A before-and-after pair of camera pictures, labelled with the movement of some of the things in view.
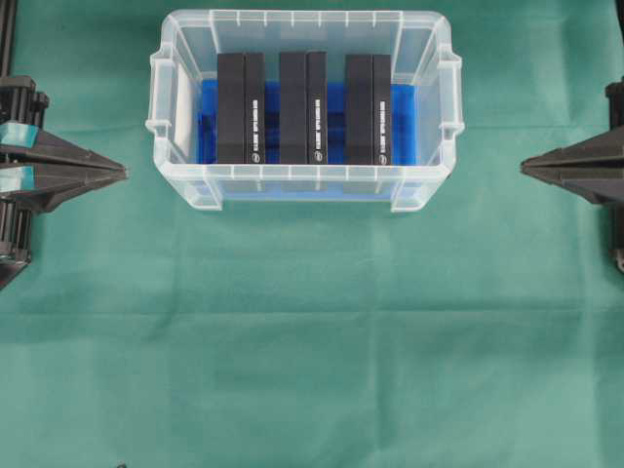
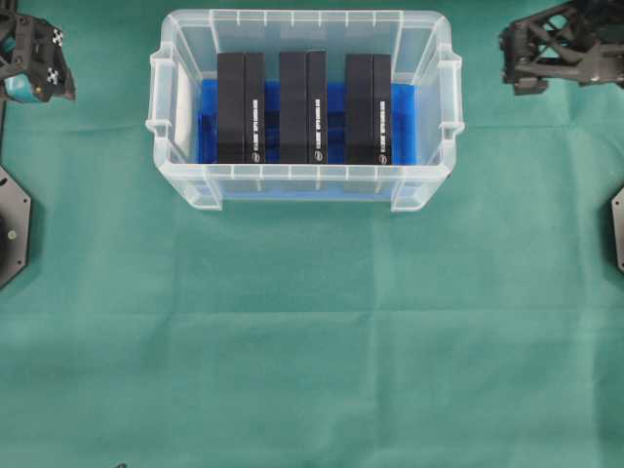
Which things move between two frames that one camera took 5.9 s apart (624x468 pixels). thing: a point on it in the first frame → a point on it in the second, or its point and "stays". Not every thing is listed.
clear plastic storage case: x=303 y=104 stays
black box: x=241 y=108 stays
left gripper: x=46 y=187 → x=38 y=45
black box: x=304 y=107 stays
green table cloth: x=152 y=330 stays
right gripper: x=602 y=153 → x=581 y=40
